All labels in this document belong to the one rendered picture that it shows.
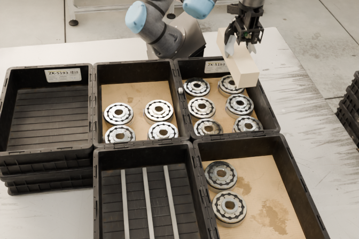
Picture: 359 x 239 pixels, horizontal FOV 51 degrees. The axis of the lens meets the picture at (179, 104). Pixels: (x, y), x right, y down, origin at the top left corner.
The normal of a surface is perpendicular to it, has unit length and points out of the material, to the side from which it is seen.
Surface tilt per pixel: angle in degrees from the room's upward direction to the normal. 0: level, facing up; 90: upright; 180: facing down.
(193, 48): 43
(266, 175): 0
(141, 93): 0
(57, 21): 0
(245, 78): 90
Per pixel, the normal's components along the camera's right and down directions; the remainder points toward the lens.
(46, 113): 0.07, -0.69
